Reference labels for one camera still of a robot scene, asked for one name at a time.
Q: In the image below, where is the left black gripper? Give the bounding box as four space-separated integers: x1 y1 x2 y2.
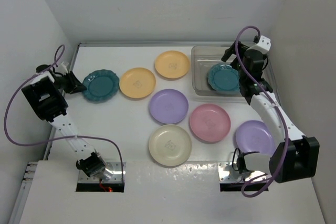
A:
55 71 87 94

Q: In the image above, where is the teal ornate plate front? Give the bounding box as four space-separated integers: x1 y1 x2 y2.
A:
207 63 239 93

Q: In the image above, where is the teal ornate plate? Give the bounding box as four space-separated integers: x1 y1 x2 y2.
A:
207 63 239 93
82 69 119 103

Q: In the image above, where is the teal ornate plate back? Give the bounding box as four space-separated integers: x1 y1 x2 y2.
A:
82 69 119 103

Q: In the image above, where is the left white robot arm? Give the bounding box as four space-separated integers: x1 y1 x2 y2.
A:
22 65 107 179

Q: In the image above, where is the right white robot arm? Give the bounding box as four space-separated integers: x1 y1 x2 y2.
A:
222 40 320 183

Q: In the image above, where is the clear plastic bin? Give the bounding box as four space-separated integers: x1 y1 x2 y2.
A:
191 45 277 98

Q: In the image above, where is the yellow plate back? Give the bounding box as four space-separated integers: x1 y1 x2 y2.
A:
154 50 191 79

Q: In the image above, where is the yellow plate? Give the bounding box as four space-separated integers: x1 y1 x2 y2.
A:
119 67 156 99
154 50 191 79

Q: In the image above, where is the yellow plate left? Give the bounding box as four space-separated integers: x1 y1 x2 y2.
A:
119 67 156 99

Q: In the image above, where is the pink plate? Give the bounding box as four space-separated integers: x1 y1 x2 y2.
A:
189 103 231 143

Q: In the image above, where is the purple plate centre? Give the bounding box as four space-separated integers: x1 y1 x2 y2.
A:
149 89 189 124

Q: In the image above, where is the purple plate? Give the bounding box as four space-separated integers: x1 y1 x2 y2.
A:
235 120 276 156
149 89 189 124

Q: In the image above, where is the purple plate right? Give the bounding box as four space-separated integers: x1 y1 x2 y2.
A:
235 120 276 156

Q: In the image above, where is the cream plate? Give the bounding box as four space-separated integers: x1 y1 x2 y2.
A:
148 124 192 167

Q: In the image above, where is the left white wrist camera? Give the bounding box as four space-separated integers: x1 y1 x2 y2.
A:
56 62 69 74

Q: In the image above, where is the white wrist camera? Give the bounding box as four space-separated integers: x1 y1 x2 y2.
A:
56 62 69 74
253 35 271 54

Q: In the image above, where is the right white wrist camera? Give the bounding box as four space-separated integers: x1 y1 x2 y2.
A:
253 35 271 54

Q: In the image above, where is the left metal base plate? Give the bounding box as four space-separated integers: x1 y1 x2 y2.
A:
77 161 126 184

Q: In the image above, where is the metal base plate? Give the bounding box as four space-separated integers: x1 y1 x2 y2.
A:
77 161 126 184
217 162 269 183

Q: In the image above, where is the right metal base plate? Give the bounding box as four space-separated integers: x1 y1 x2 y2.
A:
217 162 269 183

